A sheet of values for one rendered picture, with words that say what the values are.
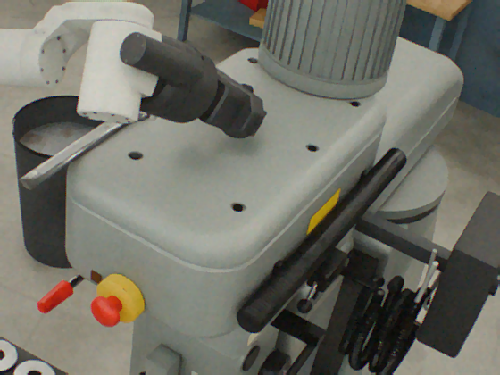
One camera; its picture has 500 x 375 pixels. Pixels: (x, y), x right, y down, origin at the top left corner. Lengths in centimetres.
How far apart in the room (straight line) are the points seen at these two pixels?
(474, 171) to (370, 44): 375
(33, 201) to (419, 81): 214
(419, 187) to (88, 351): 193
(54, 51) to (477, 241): 71
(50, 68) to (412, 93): 83
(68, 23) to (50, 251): 271
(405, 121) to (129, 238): 69
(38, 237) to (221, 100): 264
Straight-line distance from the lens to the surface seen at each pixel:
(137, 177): 94
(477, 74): 550
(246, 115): 95
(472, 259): 123
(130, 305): 95
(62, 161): 94
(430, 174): 169
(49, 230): 345
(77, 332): 332
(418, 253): 137
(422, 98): 155
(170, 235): 88
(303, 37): 112
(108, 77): 82
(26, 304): 343
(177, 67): 82
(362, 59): 115
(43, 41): 87
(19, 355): 175
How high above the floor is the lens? 244
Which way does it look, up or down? 36 degrees down
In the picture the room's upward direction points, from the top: 11 degrees clockwise
